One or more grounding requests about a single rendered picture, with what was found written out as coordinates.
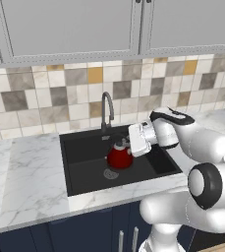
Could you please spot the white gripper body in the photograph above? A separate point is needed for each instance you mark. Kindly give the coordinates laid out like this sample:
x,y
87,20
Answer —
x,y
139,140

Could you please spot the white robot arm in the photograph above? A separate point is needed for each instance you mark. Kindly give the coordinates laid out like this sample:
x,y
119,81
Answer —
x,y
202,144

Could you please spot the black sink basin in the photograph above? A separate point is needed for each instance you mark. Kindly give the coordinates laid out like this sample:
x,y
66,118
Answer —
x,y
84,164

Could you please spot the wide navy base cabinet door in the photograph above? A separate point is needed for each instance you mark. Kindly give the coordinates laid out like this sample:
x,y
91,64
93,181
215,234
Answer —
x,y
78,234

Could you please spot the narrow navy base cabinet panel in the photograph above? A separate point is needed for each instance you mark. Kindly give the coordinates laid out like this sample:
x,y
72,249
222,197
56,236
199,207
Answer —
x,y
14,241

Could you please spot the dark grey curved tap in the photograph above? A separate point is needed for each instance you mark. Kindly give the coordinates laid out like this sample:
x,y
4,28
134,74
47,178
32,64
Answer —
x,y
103,111

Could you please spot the wide grey wall cabinet door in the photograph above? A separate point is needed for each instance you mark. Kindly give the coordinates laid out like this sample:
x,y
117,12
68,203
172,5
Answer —
x,y
68,26

